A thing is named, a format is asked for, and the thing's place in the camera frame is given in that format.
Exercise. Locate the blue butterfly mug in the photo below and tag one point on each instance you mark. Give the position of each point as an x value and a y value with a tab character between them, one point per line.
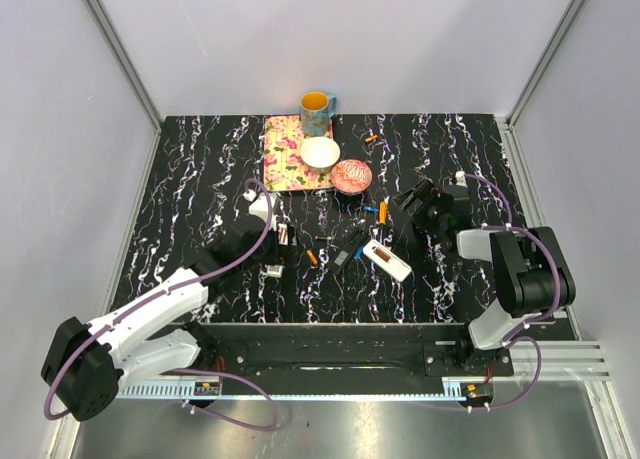
316	112

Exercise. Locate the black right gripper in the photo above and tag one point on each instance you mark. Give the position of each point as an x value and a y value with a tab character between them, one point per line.
428	191

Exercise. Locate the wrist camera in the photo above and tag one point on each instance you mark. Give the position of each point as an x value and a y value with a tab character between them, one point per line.
257	204
460	179

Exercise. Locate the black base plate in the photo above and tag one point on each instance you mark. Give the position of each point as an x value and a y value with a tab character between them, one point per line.
350	360

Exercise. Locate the white remote with orange label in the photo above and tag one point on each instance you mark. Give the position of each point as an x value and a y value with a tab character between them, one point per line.
277	242

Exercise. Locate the black remote control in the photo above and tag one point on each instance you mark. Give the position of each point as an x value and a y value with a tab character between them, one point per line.
346	251

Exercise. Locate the yellow handled screwdriver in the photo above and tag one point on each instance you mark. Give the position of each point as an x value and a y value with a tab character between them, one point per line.
383	213

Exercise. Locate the orange patterned bowl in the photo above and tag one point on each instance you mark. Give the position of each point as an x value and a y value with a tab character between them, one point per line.
351	176

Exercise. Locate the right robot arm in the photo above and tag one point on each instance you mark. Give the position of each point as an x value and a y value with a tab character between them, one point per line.
531	275

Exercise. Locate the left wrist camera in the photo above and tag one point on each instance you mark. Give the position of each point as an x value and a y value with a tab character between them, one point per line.
257	204

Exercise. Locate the white remote control with batteries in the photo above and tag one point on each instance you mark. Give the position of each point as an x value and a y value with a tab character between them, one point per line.
385	259

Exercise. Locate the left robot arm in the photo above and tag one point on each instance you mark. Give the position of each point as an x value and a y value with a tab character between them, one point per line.
89	363

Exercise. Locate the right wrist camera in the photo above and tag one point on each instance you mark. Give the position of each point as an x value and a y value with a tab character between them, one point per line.
460	179

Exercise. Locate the white bowl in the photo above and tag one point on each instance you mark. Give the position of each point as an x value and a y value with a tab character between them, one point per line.
320	153

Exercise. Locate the floral rectangular tray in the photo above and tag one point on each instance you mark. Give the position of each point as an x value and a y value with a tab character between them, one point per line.
283	168

